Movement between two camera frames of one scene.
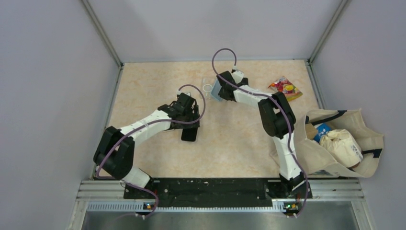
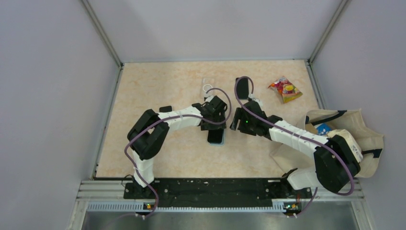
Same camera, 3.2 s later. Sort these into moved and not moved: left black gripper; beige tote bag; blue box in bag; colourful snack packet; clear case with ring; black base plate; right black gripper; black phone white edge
Moved: black phone white edge; left black gripper; right black gripper
Not moved: colourful snack packet; black base plate; clear case with ring; blue box in bag; beige tote bag
